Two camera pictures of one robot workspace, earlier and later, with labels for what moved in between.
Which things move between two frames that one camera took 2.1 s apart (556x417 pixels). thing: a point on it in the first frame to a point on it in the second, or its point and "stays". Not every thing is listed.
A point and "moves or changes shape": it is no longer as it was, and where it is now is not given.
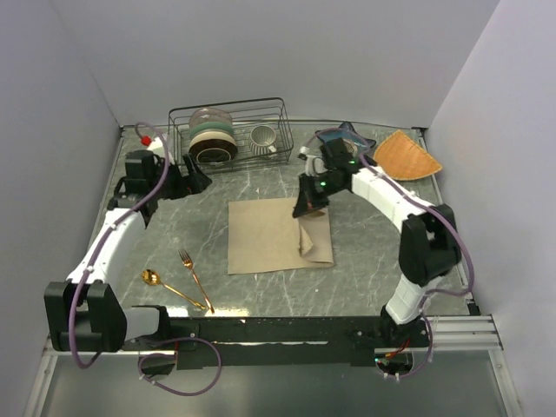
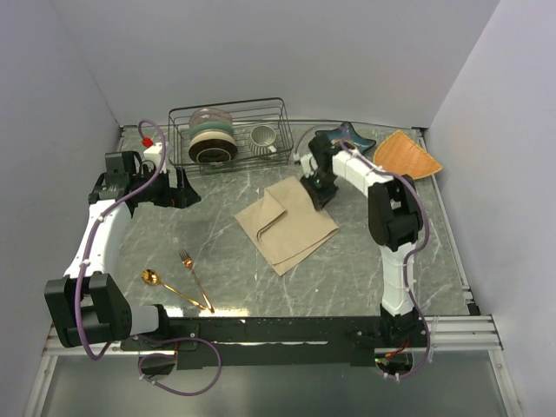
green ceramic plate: x=210 y=127 stays
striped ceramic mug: x=262 y=141 stays
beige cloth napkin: x=263 y=235 moves or changes shape
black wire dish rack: x=231 y=135 stays
